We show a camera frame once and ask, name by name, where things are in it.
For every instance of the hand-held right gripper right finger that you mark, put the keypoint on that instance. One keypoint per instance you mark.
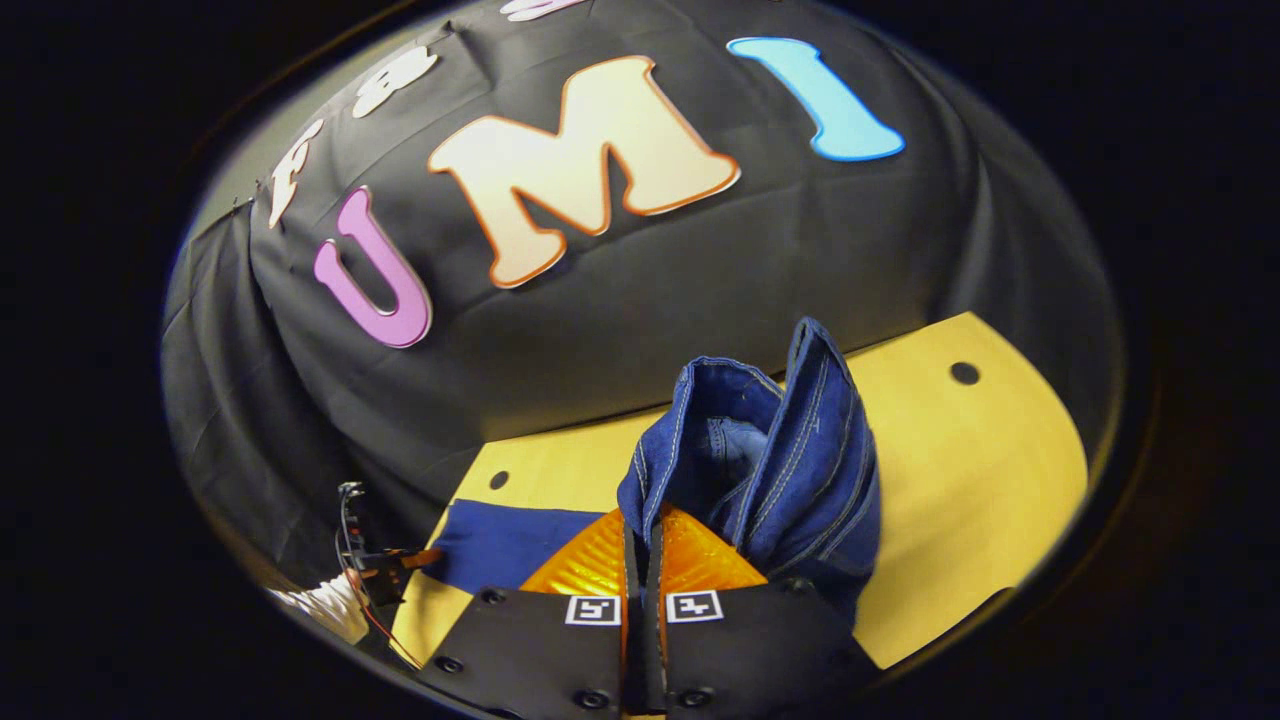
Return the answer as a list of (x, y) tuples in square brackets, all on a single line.
[(750, 650)]

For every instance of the black backdrop cloth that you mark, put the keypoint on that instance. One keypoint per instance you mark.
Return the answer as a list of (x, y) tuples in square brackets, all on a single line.
[(700, 280)]

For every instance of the blue denim jeans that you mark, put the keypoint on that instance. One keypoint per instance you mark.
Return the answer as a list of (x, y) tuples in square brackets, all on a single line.
[(800, 480)]

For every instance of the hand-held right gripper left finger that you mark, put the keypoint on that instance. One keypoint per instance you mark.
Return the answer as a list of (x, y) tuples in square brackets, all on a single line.
[(540, 650)]

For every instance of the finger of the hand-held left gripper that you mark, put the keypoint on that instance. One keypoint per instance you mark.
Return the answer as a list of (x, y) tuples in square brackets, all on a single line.
[(420, 558)]

